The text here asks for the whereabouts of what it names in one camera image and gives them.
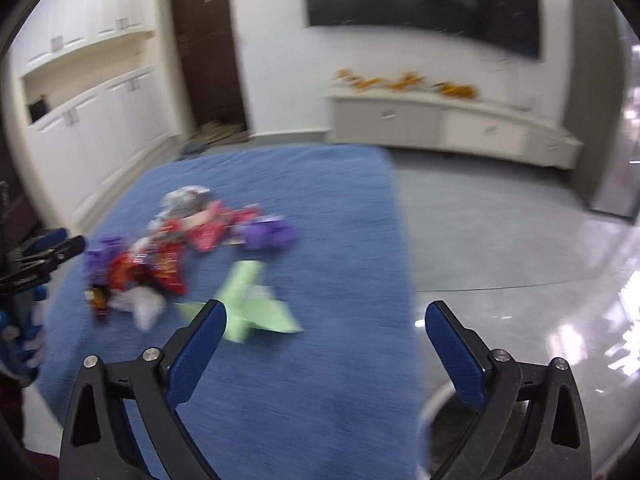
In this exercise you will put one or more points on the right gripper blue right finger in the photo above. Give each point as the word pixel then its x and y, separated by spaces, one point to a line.
pixel 528 420

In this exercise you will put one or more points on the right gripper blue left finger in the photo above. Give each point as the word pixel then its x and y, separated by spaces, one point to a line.
pixel 98 441

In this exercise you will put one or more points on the red snack bag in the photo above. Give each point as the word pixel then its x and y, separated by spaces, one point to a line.
pixel 152 261

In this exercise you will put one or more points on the pink red snack wrapper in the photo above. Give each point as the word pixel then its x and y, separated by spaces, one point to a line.
pixel 205 230

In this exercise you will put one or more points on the green paper piece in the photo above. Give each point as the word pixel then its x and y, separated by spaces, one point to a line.
pixel 247 305

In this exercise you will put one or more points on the purple snack wrapper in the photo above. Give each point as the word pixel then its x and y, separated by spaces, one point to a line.
pixel 267 233

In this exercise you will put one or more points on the white tissue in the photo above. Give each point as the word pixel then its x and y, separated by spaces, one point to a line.
pixel 145 304

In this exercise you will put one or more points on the silver wrapper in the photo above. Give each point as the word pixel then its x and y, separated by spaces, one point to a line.
pixel 183 202

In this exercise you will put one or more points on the white rimmed trash bin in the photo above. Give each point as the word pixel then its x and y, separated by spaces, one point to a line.
pixel 443 422

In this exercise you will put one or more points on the blue gloved left hand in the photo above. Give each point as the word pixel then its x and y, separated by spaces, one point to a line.
pixel 23 336

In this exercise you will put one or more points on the blue bed blanket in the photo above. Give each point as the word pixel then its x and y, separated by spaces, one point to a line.
pixel 318 375

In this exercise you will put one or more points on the doormat with shoes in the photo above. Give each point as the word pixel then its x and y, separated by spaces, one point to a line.
pixel 214 134

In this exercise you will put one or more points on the dark brown door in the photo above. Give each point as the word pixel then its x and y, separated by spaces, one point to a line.
pixel 205 42

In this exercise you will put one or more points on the grey refrigerator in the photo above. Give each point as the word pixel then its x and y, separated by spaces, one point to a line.
pixel 602 109

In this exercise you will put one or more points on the white grey TV cabinet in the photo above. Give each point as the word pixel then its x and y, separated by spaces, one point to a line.
pixel 426 121

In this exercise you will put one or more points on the golden dragon ornament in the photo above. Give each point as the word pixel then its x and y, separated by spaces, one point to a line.
pixel 408 81

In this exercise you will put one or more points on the white wall cupboards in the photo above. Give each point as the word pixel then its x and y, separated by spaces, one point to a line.
pixel 88 99

